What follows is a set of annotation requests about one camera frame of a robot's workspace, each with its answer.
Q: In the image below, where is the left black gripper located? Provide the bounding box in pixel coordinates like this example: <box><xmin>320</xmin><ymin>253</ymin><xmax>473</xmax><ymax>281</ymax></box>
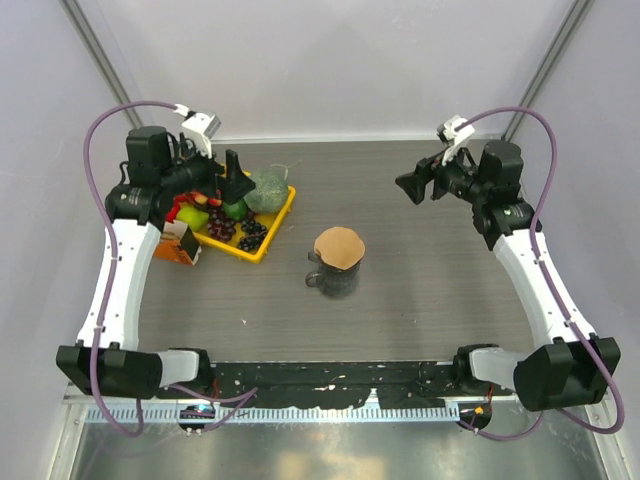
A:
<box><xmin>160</xmin><ymin>133</ymin><xmax>255</xmax><ymax>204</ymax></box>

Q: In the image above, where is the clear glass coffee server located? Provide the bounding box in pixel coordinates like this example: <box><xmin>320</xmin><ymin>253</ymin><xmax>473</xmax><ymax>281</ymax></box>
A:
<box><xmin>305</xmin><ymin>265</ymin><xmax>359</xmax><ymax>299</ymax></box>

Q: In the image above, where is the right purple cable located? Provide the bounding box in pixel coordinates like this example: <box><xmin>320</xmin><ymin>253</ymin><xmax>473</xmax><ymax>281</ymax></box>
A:
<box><xmin>452</xmin><ymin>106</ymin><xmax>626</xmax><ymax>442</ymax></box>

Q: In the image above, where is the green pear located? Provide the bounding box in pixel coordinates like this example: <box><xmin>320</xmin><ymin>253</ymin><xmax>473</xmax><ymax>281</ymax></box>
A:
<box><xmin>176</xmin><ymin>205</ymin><xmax>209</xmax><ymax>232</ymax></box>

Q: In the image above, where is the green netted melon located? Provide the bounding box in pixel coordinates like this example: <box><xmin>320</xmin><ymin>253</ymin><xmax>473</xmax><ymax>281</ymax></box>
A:
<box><xmin>244</xmin><ymin>161</ymin><xmax>299</xmax><ymax>214</ymax></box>

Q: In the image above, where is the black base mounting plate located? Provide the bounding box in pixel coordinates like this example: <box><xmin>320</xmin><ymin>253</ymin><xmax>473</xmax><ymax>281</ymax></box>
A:
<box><xmin>155</xmin><ymin>360</ymin><xmax>514</xmax><ymax>409</ymax></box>

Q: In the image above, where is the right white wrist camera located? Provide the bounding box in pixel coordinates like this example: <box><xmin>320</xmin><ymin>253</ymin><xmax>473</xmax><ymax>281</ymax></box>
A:
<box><xmin>436</xmin><ymin>115</ymin><xmax>475</xmax><ymax>166</ymax></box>

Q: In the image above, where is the white slotted cable duct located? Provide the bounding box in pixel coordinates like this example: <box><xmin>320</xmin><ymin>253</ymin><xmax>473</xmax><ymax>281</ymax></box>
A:
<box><xmin>85</xmin><ymin>402</ymin><xmax>461</xmax><ymax>424</ymax></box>

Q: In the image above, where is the yellow plastic fruit tray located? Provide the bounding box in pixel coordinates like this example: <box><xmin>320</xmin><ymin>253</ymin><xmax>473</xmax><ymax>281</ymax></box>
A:
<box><xmin>165</xmin><ymin>165</ymin><xmax>296</xmax><ymax>263</ymax></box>

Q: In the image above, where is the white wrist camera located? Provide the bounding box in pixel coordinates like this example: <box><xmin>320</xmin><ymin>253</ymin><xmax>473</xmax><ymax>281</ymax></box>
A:
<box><xmin>436</xmin><ymin>115</ymin><xmax>475</xmax><ymax>166</ymax></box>
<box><xmin>174</xmin><ymin>104</ymin><xmax>221</xmax><ymax>159</ymax></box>

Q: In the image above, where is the brown paper coffee filter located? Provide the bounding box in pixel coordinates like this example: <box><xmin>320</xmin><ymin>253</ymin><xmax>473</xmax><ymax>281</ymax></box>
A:
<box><xmin>313</xmin><ymin>226</ymin><xmax>366</xmax><ymax>270</ymax></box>

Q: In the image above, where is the purple cable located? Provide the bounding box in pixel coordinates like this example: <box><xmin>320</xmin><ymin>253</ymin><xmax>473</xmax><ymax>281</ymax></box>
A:
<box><xmin>82</xmin><ymin>100</ymin><xmax>260</xmax><ymax>439</ymax></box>
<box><xmin>452</xmin><ymin>106</ymin><xmax>626</xmax><ymax>442</ymax></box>

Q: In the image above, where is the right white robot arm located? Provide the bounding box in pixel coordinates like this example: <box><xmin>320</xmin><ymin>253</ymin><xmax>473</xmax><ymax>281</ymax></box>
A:
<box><xmin>395</xmin><ymin>140</ymin><xmax>621</xmax><ymax>412</ymax></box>

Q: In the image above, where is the dark red grape bunch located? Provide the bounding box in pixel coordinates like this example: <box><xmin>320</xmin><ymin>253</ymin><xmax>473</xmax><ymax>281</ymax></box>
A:
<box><xmin>207</xmin><ymin>207</ymin><xmax>237</xmax><ymax>243</ymax></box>

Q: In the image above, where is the orange coffee filter box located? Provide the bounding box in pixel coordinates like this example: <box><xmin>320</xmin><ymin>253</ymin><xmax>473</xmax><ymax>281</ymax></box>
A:
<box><xmin>154</xmin><ymin>220</ymin><xmax>202</xmax><ymax>266</ymax></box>

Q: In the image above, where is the red apple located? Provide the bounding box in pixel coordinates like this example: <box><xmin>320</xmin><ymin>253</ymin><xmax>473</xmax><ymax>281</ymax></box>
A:
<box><xmin>165</xmin><ymin>204</ymin><xmax>181</xmax><ymax>223</ymax></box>

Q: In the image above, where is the aluminium frame rail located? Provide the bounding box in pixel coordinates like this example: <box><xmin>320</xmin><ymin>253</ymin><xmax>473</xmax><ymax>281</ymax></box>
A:
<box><xmin>62</xmin><ymin>363</ymin><xmax>611</xmax><ymax>405</ymax></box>

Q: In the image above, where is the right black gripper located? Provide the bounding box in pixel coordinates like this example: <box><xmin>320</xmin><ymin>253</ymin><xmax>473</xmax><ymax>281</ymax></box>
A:
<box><xmin>395</xmin><ymin>139</ymin><xmax>490</xmax><ymax>205</ymax></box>

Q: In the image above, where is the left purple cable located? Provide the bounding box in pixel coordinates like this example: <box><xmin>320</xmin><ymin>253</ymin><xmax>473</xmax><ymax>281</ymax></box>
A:
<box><xmin>82</xmin><ymin>100</ymin><xmax>260</xmax><ymax>439</ymax></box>

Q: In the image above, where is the black grape bunch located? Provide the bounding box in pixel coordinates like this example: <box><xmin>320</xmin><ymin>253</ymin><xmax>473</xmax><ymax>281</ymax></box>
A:
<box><xmin>237</xmin><ymin>210</ymin><xmax>268</xmax><ymax>253</ymax></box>

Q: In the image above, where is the red cherry bunch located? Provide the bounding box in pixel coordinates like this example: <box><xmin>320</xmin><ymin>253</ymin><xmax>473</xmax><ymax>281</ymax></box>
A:
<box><xmin>174</xmin><ymin>191</ymin><xmax>222</xmax><ymax>209</ymax></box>

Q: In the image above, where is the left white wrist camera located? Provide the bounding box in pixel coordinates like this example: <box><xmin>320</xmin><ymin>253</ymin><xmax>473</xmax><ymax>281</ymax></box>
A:
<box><xmin>174</xmin><ymin>104</ymin><xmax>221</xmax><ymax>159</ymax></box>

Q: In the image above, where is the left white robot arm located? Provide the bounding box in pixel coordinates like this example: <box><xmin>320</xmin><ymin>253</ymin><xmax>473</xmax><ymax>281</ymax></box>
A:
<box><xmin>56</xmin><ymin>125</ymin><xmax>255</xmax><ymax>399</ymax></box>

